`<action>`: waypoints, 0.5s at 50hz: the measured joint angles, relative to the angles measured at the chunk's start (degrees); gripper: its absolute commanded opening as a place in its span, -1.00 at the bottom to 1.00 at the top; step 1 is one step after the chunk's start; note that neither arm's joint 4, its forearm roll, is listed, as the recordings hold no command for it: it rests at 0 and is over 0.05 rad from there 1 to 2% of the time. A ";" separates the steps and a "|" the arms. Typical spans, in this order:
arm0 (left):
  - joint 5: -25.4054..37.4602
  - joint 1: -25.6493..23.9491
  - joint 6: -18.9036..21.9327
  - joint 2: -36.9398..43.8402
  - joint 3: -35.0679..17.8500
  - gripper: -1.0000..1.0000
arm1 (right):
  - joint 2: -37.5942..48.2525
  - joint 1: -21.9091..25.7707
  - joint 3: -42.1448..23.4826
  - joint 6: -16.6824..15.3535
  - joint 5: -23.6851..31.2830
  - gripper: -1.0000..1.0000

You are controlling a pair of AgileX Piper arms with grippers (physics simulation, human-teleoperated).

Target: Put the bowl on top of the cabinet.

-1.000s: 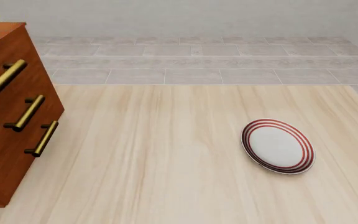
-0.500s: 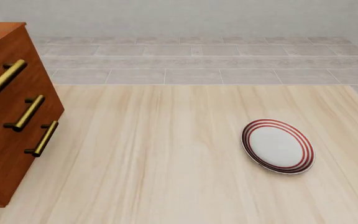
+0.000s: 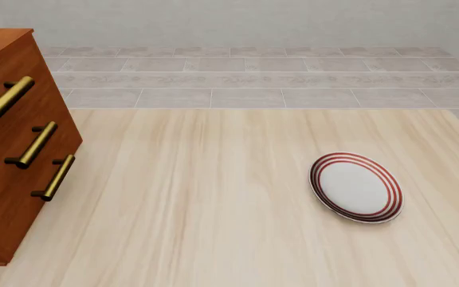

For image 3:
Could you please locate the white plate with red rings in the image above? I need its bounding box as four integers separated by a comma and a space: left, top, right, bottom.
308, 151, 406, 225

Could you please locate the small brass drawer handle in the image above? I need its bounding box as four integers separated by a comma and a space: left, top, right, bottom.
30, 153, 77, 202

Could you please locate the medium brass drawer handle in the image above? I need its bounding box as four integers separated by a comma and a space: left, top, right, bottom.
4, 120, 59, 170

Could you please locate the large brass drawer handle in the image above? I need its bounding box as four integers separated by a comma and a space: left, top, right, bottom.
0, 75, 36, 125

